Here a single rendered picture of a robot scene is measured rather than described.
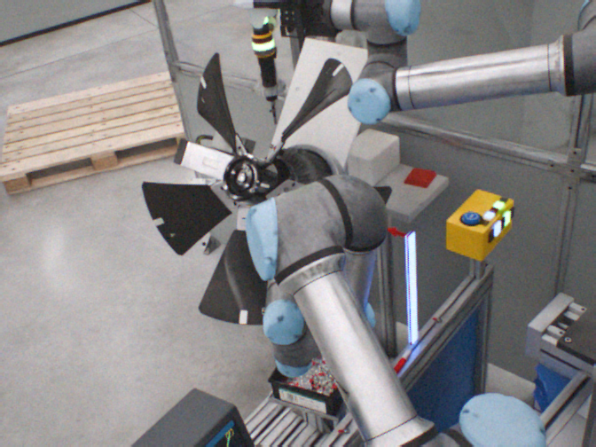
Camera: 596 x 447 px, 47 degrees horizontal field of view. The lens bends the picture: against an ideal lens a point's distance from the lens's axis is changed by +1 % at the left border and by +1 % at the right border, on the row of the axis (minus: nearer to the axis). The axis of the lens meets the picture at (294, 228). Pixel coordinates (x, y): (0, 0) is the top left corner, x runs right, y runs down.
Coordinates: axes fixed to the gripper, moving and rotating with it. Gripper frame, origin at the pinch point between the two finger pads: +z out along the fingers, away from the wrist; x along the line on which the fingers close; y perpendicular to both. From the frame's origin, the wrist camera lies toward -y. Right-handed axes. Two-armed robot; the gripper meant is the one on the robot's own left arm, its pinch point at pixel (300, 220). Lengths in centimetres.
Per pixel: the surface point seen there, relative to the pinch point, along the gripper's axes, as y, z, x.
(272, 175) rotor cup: 6.5, 14.4, -4.5
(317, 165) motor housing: -3.3, 25.7, 1.7
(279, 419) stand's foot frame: 33, 30, 107
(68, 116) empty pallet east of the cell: 189, 280, 82
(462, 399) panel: -31, 8, 79
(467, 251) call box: -36.8, 6.2, 21.6
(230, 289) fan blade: 21.1, -2.0, 15.7
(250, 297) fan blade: 16.6, -3.0, 18.3
